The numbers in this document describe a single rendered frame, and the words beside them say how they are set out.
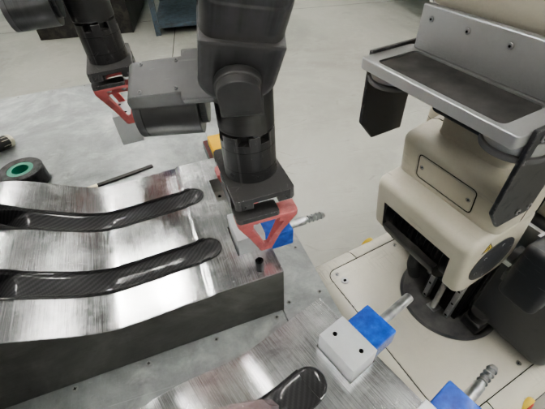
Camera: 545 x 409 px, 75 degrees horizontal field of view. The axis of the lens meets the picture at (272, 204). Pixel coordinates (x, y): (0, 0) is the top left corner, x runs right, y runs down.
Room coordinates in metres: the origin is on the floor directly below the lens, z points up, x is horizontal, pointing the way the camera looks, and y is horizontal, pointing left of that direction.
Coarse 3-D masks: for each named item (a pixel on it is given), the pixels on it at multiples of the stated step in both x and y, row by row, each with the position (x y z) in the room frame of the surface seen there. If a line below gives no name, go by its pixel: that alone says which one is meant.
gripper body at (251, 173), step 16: (272, 128) 0.30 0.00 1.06; (224, 144) 0.30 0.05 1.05; (240, 144) 0.29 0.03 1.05; (256, 144) 0.29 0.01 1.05; (272, 144) 0.30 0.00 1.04; (224, 160) 0.30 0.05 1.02; (240, 160) 0.29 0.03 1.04; (256, 160) 0.29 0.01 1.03; (272, 160) 0.30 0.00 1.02; (224, 176) 0.30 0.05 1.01; (240, 176) 0.29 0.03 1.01; (256, 176) 0.29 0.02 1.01; (272, 176) 0.30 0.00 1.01; (288, 176) 0.29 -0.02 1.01; (240, 192) 0.27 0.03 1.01; (256, 192) 0.27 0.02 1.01; (272, 192) 0.27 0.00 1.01; (288, 192) 0.27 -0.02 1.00; (240, 208) 0.26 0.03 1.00
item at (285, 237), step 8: (232, 216) 0.33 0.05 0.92; (312, 216) 0.34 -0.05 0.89; (320, 216) 0.34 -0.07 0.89; (232, 224) 0.31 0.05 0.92; (264, 224) 0.32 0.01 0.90; (272, 224) 0.32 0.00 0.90; (288, 224) 0.32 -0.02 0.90; (296, 224) 0.33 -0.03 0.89; (304, 224) 0.33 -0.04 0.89; (232, 232) 0.31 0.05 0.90; (240, 232) 0.30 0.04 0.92; (264, 232) 0.31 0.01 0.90; (288, 232) 0.31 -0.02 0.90; (232, 240) 0.32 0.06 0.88; (240, 240) 0.28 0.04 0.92; (248, 240) 0.29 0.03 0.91; (280, 240) 0.30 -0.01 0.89; (288, 240) 0.31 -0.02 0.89; (240, 248) 0.28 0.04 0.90; (248, 248) 0.29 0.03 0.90; (256, 248) 0.29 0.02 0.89
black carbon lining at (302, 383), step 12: (300, 372) 0.15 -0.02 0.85; (312, 372) 0.15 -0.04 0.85; (288, 384) 0.14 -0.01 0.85; (300, 384) 0.14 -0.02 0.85; (312, 384) 0.14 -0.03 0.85; (324, 384) 0.14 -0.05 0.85; (264, 396) 0.13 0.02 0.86; (276, 396) 0.13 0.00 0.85; (288, 396) 0.13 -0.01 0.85; (300, 396) 0.13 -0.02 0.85; (312, 396) 0.13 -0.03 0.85; (288, 408) 0.12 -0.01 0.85; (300, 408) 0.12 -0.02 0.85; (312, 408) 0.11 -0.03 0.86
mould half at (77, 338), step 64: (0, 192) 0.37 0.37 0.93; (64, 192) 0.40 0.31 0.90; (128, 192) 0.42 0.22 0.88; (0, 256) 0.26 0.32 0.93; (64, 256) 0.28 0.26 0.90; (128, 256) 0.29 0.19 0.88; (256, 256) 0.28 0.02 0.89; (0, 320) 0.19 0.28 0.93; (64, 320) 0.20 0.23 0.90; (128, 320) 0.20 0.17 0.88; (192, 320) 0.22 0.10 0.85; (0, 384) 0.15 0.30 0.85; (64, 384) 0.16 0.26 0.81
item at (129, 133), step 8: (120, 104) 0.56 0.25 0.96; (112, 112) 0.54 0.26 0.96; (128, 112) 0.53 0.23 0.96; (120, 120) 0.52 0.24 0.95; (120, 128) 0.52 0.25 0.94; (128, 128) 0.52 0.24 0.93; (136, 128) 0.53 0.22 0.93; (120, 136) 0.52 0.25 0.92; (128, 136) 0.52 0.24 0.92; (136, 136) 0.53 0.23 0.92
